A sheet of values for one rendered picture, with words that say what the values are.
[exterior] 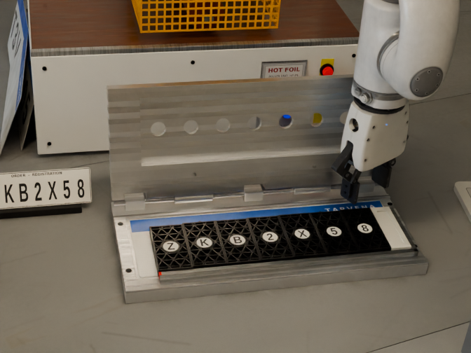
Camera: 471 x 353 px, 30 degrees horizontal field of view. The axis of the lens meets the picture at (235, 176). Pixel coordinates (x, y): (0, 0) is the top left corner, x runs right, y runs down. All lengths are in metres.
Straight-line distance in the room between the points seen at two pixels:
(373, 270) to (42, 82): 0.59
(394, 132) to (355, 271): 0.21
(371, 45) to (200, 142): 0.30
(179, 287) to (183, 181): 0.19
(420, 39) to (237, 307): 0.43
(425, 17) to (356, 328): 0.42
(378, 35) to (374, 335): 0.40
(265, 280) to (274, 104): 0.27
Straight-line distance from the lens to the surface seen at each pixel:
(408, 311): 1.26
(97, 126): 1.47
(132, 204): 1.34
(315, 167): 1.38
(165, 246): 1.26
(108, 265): 1.28
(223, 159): 1.34
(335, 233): 1.31
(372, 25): 1.21
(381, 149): 1.31
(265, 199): 1.38
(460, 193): 1.49
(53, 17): 1.52
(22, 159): 1.51
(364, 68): 1.24
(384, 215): 1.37
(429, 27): 1.13
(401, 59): 1.15
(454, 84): 1.84
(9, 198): 1.37
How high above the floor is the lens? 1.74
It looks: 35 degrees down
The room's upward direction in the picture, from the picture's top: 5 degrees clockwise
